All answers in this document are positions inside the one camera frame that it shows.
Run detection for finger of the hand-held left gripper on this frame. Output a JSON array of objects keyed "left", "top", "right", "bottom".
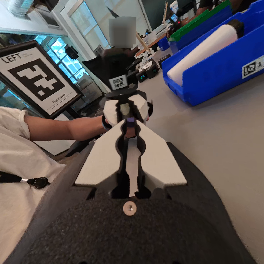
[
  {"left": 103, "top": 100, "right": 123, "bottom": 127},
  {"left": 130, "top": 95, "right": 149, "bottom": 124}
]

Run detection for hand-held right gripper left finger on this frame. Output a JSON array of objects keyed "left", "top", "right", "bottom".
[{"left": 75, "top": 120, "right": 127, "bottom": 187}]

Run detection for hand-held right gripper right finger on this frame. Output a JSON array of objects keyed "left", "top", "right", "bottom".
[{"left": 136, "top": 120, "right": 187, "bottom": 189}]

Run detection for labelled blue plastic bin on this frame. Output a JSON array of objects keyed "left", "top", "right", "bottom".
[{"left": 161, "top": 0, "right": 264, "bottom": 107}]

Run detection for person's left forearm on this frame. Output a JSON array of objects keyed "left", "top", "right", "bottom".
[{"left": 24, "top": 114, "right": 106, "bottom": 142}]

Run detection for person's left hand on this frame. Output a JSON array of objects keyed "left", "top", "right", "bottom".
[{"left": 102, "top": 114, "right": 137, "bottom": 139}]

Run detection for black power bank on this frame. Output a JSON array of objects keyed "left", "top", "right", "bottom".
[
  {"left": 158, "top": 54, "right": 171, "bottom": 65},
  {"left": 136, "top": 70, "right": 148, "bottom": 83},
  {"left": 145, "top": 64, "right": 159, "bottom": 79}
]

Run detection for black studio light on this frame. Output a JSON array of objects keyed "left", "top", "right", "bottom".
[{"left": 64, "top": 45, "right": 79, "bottom": 59}]

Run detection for small blue bin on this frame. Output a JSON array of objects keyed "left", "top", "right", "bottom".
[{"left": 157, "top": 37, "right": 171, "bottom": 51}]

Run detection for framed marker sign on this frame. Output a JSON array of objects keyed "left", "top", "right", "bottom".
[{"left": 0, "top": 40, "right": 84, "bottom": 120}]

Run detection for white cylinder roll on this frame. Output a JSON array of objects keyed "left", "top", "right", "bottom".
[{"left": 166, "top": 19, "right": 245, "bottom": 87}]

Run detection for blue bin green dividers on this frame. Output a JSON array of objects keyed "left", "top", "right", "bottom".
[{"left": 167, "top": 0, "right": 233, "bottom": 54}]

